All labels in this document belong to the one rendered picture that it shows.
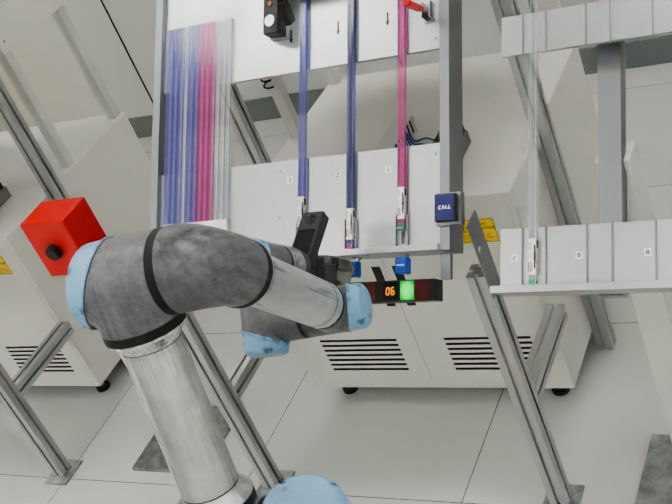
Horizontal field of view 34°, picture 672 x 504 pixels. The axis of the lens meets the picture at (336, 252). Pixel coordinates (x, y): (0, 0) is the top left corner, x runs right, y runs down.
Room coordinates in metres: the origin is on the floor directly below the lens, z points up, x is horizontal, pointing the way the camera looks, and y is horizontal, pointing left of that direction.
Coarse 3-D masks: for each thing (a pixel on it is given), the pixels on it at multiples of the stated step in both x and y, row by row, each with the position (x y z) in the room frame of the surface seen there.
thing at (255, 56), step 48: (192, 0) 2.35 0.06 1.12; (240, 0) 2.27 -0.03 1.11; (336, 0) 2.11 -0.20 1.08; (384, 0) 2.03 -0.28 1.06; (432, 0) 1.96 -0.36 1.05; (240, 48) 2.21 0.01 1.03; (288, 48) 2.13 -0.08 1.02; (336, 48) 2.05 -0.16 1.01; (384, 48) 1.98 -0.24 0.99; (432, 48) 1.91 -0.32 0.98
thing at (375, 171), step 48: (432, 144) 1.81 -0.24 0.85; (240, 192) 2.03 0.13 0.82; (288, 192) 1.95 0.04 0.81; (336, 192) 1.88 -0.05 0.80; (384, 192) 1.82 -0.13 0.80; (432, 192) 1.75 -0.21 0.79; (288, 240) 1.90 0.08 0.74; (336, 240) 1.83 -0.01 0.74; (384, 240) 1.76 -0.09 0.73; (432, 240) 1.70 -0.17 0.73
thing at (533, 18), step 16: (528, 80) 1.65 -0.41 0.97; (528, 96) 1.64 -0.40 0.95; (528, 112) 1.62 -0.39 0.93; (528, 128) 1.60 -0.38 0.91; (528, 144) 1.59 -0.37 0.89; (528, 160) 1.57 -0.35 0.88; (528, 176) 1.56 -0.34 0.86; (528, 192) 1.54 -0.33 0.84; (528, 208) 1.53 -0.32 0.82; (528, 224) 1.51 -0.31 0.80
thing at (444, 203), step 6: (438, 198) 1.70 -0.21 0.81; (444, 198) 1.69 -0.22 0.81; (450, 198) 1.68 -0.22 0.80; (438, 204) 1.69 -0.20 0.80; (444, 204) 1.68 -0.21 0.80; (450, 204) 1.67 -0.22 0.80; (438, 210) 1.68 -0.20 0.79; (444, 210) 1.68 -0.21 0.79; (450, 210) 1.67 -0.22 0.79; (438, 216) 1.68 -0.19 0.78; (444, 216) 1.67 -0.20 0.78; (450, 216) 1.66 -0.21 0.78
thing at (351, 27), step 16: (352, 0) 2.07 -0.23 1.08; (352, 16) 2.05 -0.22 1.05; (352, 32) 2.03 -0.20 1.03; (352, 48) 2.01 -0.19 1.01; (352, 64) 1.99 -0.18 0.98; (352, 80) 1.98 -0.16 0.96; (352, 96) 1.96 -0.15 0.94; (352, 112) 1.94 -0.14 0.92; (352, 128) 1.92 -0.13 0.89; (352, 144) 1.90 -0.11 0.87; (352, 160) 1.89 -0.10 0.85; (352, 176) 1.87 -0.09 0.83; (352, 192) 1.85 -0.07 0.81; (352, 240) 1.80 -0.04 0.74
